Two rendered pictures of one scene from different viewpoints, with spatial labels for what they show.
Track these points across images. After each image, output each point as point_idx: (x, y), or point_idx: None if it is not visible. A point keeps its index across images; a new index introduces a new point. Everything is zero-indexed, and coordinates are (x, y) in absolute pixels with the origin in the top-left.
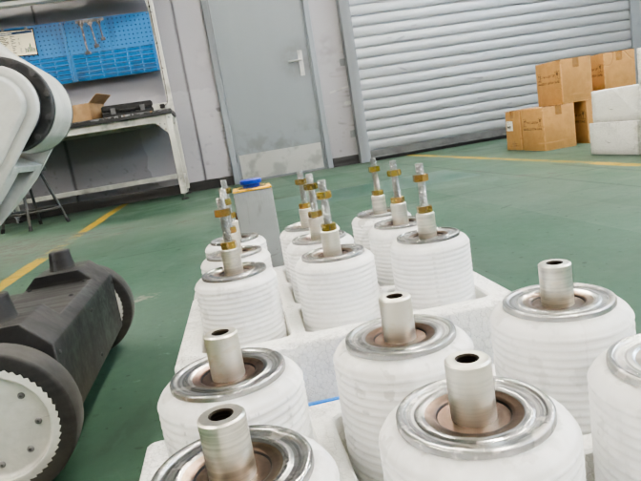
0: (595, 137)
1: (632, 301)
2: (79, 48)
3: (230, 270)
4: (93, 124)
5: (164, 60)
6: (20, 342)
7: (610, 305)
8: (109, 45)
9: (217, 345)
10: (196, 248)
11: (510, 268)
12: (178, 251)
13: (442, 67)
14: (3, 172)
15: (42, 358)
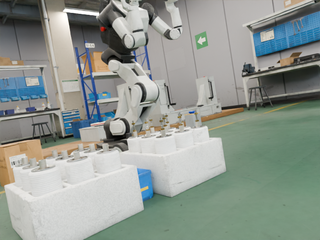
0: None
1: (299, 183)
2: (291, 33)
3: (133, 136)
4: (287, 66)
5: None
6: (126, 143)
7: (101, 153)
8: (305, 29)
9: (77, 145)
10: (268, 126)
11: (314, 159)
12: (262, 126)
13: None
14: (136, 107)
15: (125, 147)
